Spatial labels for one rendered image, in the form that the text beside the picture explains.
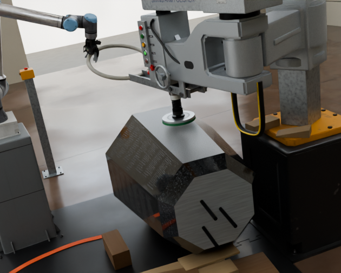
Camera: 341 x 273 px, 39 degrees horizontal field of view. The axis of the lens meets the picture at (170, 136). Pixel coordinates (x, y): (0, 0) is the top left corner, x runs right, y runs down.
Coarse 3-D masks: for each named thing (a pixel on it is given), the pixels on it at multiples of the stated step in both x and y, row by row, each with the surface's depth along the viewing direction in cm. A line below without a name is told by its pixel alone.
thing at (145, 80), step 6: (144, 72) 336; (132, 78) 329; (138, 78) 323; (144, 78) 316; (144, 84) 319; (150, 84) 312; (156, 84) 306; (186, 84) 298; (192, 84) 293; (168, 90) 296; (174, 90) 291; (186, 90) 280; (192, 90) 284; (198, 90) 287; (204, 90) 286; (180, 96) 281
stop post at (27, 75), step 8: (24, 72) 439; (32, 72) 442; (24, 80) 444; (32, 80) 446; (32, 88) 448; (32, 96) 450; (32, 104) 453; (32, 112) 462; (40, 112) 457; (40, 120) 460; (40, 128) 462; (40, 136) 464; (48, 144) 469; (48, 152) 472; (48, 160) 474; (48, 168) 477; (56, 168) 490; (48, 176) 475
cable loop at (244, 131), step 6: (258, 84) 236; (258, 90) 237; (234, 96) 255; (258, 96) 238; (234, 102) 256; (258, 102) 239; (234, 108) 257; (258, 108) 241; (264, 108) 241; (234, 114) 259; (264, 114) 242; (234, 120) 259; (264, 120) 243; (240, 126) 259; (264, 126) 244; (246, 132) 255; (252, 132) 252; (258, 132) 246
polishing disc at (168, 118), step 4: (172, 112) 317; (184, 112) 314; (188, 112) 312; (192, 112) 311; (164, 116) 311; (168, 116) 310; (184, 116) 306; (188, 116) 304; (192, 116) 303; (164, 120) 304; (168, 120) 303; (172, 120) 302; (176, 120) 301; (180, 120) 300; (184, 120) 299; (188, 120) 300
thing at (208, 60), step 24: (216, 24) 234; (240, 24) 222; (264, 24) 230; (168, 48) 274; (192, 48) 256; (216, 48) 253; (168, 72) 282; (192, 72) 263; (216, 72) 253; (264, 72) 240
